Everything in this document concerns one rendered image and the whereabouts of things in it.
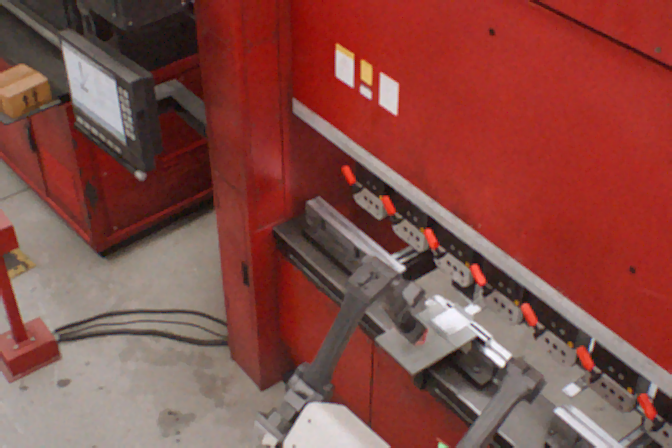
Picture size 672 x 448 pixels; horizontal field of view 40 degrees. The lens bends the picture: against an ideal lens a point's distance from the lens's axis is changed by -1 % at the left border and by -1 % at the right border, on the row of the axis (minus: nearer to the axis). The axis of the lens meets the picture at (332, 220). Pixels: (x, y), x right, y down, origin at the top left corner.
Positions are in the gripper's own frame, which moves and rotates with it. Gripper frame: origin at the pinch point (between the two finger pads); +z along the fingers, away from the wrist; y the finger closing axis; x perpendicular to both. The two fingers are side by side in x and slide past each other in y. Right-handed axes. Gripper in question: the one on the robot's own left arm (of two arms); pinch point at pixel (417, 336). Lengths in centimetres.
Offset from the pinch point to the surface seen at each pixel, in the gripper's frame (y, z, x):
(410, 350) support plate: -0.9, 1.3, 4.5
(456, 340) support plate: -6.4, 8.2, -7.6
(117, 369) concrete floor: 136, 65, 93
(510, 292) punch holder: -20.6, -14.3, -25.4
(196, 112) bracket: 124, -17, -8
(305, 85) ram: 77, -33, -36
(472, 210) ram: -2.8, -30.1, -34.5
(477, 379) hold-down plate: -16.2, 16.9, -3.5
